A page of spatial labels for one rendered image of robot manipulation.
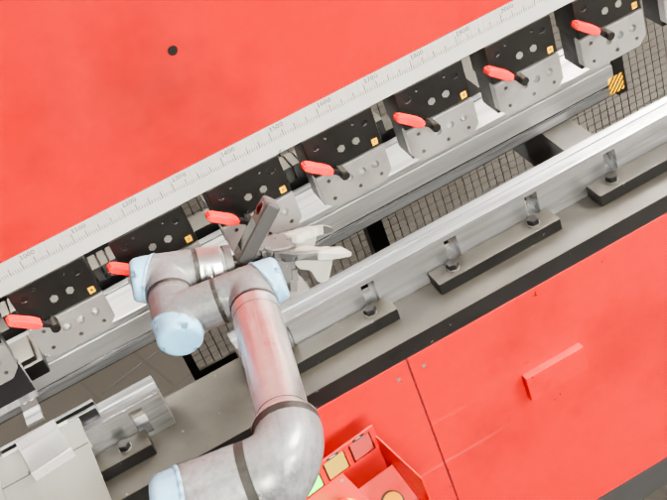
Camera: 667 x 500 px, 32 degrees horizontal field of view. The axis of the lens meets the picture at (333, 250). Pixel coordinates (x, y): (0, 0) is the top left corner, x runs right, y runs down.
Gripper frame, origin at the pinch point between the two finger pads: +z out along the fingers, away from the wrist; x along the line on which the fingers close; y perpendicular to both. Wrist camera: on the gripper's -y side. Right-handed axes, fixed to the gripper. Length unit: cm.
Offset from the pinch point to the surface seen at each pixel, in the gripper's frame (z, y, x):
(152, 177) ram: -28.4, -8.3, -22.0
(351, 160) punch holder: 10.0, -4.3, -28.9
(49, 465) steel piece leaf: -54, 44, -19
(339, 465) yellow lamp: 0, 51, -12
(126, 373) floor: -35, 107, -184
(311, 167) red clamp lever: 0.8, -5.8, -23.1
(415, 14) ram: 23.0, -31.2, -26.0
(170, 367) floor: -21, 104, -177
